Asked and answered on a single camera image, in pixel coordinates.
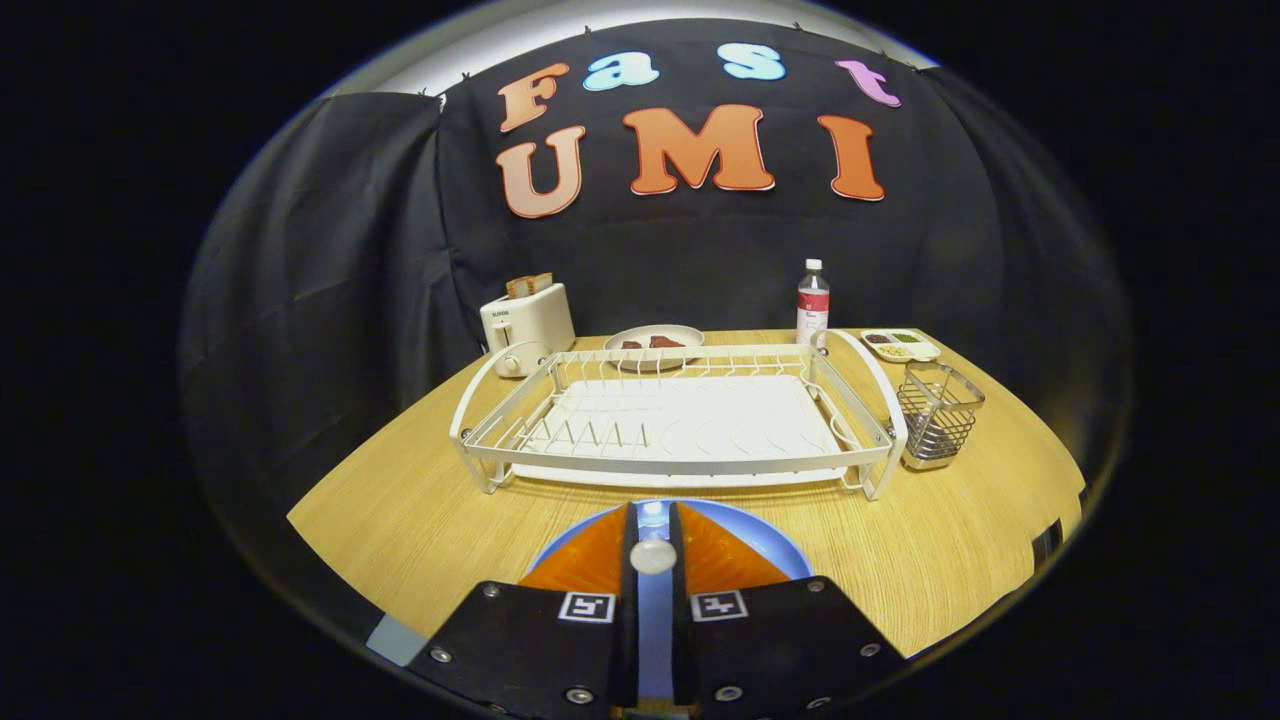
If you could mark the silver spoon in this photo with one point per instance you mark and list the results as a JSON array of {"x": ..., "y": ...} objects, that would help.
[{"x": 653, "y": 557}]

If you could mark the beige plate with meat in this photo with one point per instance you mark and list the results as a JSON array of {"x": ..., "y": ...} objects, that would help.
[{"x": 640, "y": 335}]

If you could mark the clear bottle with red label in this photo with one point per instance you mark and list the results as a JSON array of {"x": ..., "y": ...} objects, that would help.
[{"x": 812, "y": 305}]

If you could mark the black backdrop cloth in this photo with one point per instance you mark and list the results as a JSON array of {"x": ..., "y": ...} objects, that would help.
[{"x": 330, "y": 250}]

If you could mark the white toaster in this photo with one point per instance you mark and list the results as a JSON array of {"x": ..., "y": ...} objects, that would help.
[{"x": 535, "y": 320}]

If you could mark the white compartment tray with beans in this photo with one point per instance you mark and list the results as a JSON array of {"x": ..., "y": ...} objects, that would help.
[{"x": 900, "y": 348}]

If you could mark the toast slices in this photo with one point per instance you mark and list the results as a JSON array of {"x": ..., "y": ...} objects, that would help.
[{"x": 528, "y": 285}]

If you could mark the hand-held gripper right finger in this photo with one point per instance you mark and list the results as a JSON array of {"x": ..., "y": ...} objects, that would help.
[{"x": 682, "y": 640}]

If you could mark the light blue plate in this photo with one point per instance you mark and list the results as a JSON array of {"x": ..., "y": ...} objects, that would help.
[{"x": 760, "y": 540}]

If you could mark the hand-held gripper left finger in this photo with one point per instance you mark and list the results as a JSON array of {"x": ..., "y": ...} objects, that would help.
[{"x": 626, "y": 640}]

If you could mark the white dish rack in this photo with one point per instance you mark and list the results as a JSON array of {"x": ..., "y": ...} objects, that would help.
[{"x": 680, "y": 425}]

